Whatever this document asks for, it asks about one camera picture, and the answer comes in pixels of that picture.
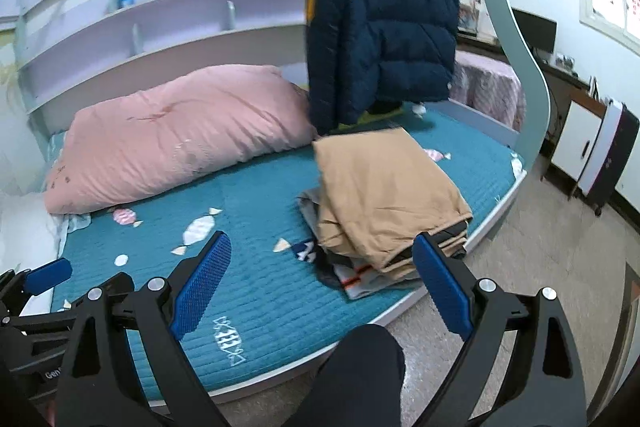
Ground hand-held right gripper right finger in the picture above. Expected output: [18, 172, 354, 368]
[411, 232, 588, 427]

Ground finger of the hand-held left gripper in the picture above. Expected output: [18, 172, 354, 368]
[0, 273, 136, 333]
[0, 258, 73, 315]

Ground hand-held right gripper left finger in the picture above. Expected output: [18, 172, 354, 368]
[54, 231, 233, 427]

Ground tan jacket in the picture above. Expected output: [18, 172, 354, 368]
[312, 127, 474, 283]

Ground white pillow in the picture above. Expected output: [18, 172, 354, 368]
[0, 192, 66, 318]

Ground teal candy print mattress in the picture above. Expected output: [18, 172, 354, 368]
[55, 104, 528, 395]

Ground folded grey orange-striped garment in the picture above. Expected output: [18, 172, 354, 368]
[297, 187, 426, 302]

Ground folded dark garment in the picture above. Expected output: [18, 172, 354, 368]
[312, 219, 473, 290]

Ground person's leg dark trousers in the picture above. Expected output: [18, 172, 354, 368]
[295, 324, 406, 427]

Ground teal striped pillow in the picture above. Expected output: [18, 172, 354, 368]
[44, 131, 68, 162]

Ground pink duvet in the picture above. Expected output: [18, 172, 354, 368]
[44, 64, 321, 215]

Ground white floral wardrobe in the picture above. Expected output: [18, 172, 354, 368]
[0, 32, 31, 195]

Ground yellow green cloth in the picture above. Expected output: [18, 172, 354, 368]
[367, 104, 407, 125]

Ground pink patterned table cover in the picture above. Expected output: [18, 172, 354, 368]
[450, 51, 527, 132]

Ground white purple standing appliance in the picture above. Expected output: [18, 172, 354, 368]
[577, 97, 640, 215]

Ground dark wooden desk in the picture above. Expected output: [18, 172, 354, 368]
[457, 32, 608, 108]

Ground navy yellow puffer jacket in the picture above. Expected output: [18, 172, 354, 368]
[305, 0, 461, 135]

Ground black monitor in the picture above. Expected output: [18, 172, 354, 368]
[511, 7, 557, 55]

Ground mint green bed frame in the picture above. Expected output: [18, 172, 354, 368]
[10, 0, 553, 168]

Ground lilac wall shelf unit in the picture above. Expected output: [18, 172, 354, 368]
[15, 0, 313, 118]

